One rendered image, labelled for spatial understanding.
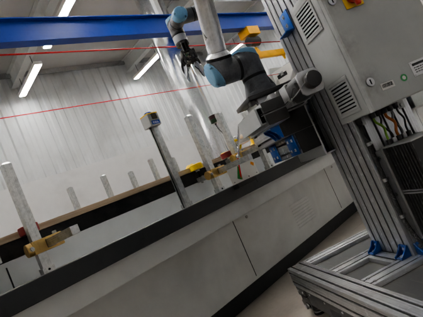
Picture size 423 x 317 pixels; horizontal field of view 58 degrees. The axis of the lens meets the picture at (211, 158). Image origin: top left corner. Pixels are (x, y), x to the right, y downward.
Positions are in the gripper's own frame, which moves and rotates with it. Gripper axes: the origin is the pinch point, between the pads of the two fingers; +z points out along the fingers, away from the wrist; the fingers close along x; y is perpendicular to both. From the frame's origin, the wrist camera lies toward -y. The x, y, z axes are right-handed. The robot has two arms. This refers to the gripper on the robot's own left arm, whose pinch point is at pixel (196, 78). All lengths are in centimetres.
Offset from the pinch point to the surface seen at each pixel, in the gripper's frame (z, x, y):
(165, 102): -224, 112, -922
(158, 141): 24.8, -32.8, 3.5
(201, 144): 33.4, -10.4, -11.1
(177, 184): 49, -33, 4
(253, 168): 58, 17, -29
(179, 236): 73, -42, 8
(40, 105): -279, -194, -744
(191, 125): 21.1, -11.2, -11.0
